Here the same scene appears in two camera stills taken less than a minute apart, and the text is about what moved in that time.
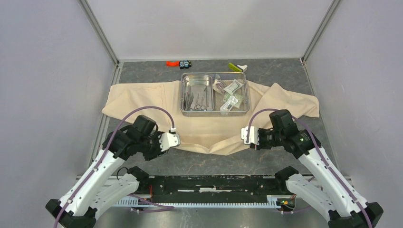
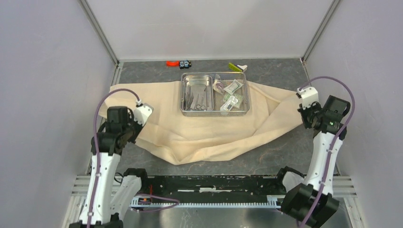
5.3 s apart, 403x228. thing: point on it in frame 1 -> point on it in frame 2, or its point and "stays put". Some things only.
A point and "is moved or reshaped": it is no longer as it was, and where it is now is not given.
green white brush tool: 237,68 stays put
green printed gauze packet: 239,97 stays put
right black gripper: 261,146 -> 314,105
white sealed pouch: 235,85 stays put
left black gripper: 150,156 -> 130,118
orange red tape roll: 173,63 stays put
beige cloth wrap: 271,106 is moved or reshaped
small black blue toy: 185,64 stays put
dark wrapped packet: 218,85 stays put
